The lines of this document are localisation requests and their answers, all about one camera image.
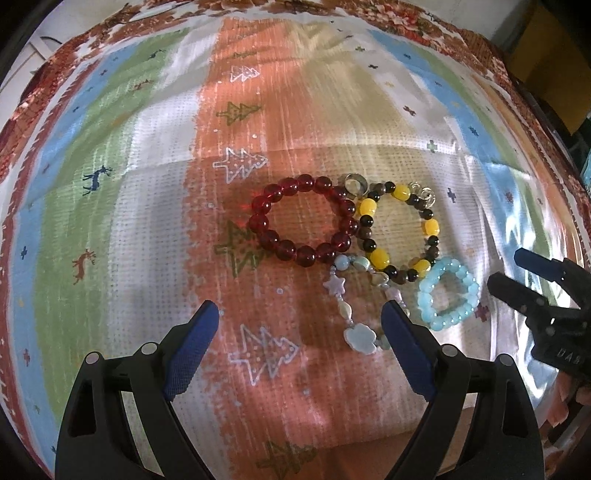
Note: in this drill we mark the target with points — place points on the brown floral blanket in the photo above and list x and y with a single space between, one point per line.
415 18

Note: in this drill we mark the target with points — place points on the striped colourful mat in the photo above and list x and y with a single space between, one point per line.
138 184

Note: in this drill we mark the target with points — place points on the person's right hand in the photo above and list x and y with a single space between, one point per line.
565 397

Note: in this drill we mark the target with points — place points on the white headboard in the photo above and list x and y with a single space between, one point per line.
32 55

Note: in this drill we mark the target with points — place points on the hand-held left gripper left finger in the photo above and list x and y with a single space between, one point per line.
194 350

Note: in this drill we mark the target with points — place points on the yellow wooden panel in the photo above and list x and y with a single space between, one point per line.
554 55

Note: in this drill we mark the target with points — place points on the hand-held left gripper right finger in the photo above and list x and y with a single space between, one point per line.
406 350

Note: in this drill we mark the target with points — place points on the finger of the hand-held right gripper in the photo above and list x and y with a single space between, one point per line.
561 272
512 290

